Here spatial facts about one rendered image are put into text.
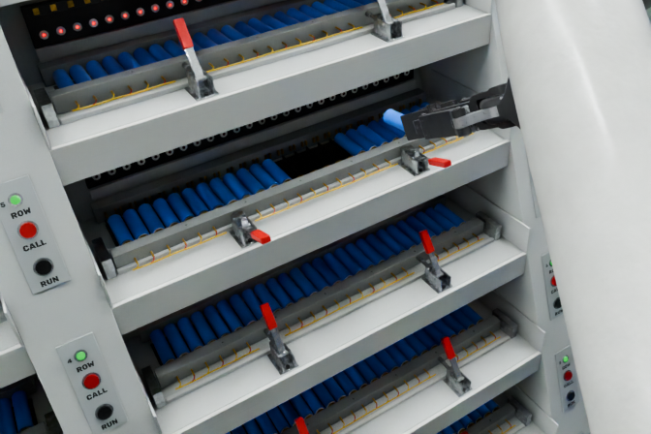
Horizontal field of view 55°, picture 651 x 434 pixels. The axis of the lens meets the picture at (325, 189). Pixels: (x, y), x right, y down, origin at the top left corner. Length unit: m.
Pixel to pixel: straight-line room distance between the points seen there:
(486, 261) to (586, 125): 0.80
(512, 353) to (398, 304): 0.27
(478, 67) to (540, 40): 0.74
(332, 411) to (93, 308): 0.43
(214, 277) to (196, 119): 0.19
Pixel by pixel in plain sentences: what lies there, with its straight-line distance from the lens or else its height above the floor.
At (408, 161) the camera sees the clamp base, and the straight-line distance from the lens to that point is 0.89.
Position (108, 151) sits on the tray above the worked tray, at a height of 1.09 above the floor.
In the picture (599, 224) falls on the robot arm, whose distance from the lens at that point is 0.22.
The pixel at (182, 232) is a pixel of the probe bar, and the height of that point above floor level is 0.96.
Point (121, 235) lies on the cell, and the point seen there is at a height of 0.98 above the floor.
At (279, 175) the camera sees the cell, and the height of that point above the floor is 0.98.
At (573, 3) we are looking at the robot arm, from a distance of 0.25.
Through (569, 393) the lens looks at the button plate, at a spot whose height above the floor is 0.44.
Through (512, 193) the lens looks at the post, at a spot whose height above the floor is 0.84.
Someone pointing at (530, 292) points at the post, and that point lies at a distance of 1.09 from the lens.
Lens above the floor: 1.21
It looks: 18 degrees down
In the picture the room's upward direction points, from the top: 14 degrees counter-clockwise
